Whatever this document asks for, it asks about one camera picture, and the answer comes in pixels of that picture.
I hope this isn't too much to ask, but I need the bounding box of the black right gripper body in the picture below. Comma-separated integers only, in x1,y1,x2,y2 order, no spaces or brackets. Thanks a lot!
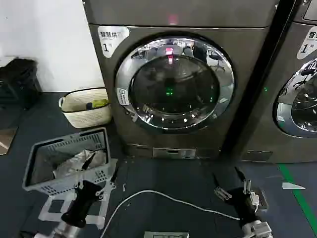
226,187,261,225

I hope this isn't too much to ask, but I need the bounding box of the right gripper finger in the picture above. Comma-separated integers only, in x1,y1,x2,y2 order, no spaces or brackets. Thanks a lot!
212,173,232,201
234,166,252,194

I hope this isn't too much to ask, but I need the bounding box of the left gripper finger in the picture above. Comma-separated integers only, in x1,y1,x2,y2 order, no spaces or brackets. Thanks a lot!
75,152,96,190
97,165,118,199

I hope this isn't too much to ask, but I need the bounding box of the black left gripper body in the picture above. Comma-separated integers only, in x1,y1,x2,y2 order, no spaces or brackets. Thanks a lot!
61,180,104,228

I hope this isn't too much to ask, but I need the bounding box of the grey crumpled cloth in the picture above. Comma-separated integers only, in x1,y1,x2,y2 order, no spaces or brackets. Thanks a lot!
52,148,108,179

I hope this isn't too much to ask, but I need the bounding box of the grey wrist box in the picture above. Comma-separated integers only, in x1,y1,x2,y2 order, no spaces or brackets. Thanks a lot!
249,189,269,212

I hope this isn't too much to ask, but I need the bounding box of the grey plastic laundry basket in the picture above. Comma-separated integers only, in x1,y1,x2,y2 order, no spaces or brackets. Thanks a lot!
22,126,111,199

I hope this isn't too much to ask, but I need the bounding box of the dryer service hatch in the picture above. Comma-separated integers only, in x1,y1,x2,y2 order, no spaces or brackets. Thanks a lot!
152,147,198,159
243,149,273,162

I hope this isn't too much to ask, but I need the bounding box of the white floor tape piece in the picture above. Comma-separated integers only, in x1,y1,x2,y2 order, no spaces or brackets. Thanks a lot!
281,181,307,190

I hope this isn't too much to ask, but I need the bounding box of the white woven basket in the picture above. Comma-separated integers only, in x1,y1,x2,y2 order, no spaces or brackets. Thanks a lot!
58,87,113,129

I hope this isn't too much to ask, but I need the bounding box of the green floor tape line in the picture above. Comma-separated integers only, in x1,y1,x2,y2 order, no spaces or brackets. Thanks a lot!
277,163,317,238

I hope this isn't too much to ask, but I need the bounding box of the green cloth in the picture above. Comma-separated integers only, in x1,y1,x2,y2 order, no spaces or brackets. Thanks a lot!
92,98,109,109

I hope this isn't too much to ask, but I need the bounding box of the printed paper floor marker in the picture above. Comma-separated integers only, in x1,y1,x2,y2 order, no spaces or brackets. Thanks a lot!
144,231,190,238

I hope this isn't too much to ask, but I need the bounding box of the small white door label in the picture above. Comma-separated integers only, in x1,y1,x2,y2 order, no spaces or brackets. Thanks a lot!
116,87,130,107

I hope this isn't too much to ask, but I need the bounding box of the brown cardboard piece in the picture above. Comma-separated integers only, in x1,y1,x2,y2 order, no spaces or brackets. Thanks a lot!
0,126,19,157

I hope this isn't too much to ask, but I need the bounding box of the round glass dryer door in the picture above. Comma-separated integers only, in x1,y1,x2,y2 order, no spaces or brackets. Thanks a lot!
272,58,317,140
114,36,235,136

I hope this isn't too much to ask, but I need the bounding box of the black plastic crate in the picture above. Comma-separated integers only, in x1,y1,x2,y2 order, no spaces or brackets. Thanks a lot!
0,58,43,111

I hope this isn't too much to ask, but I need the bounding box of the grey dryer with red light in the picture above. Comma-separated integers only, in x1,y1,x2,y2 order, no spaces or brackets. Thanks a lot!
83,0,276,160

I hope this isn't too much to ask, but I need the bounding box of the white dryer number sticker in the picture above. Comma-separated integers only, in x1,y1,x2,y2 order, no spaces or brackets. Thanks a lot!
295,24,317,60
97,25,131,59

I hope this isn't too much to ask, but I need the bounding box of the white cable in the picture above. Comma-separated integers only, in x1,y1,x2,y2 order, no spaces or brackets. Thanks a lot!
98,189,241,238

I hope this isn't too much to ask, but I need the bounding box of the clear plastic floor frame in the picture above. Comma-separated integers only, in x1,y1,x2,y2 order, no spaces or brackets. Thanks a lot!
38,158,118,230

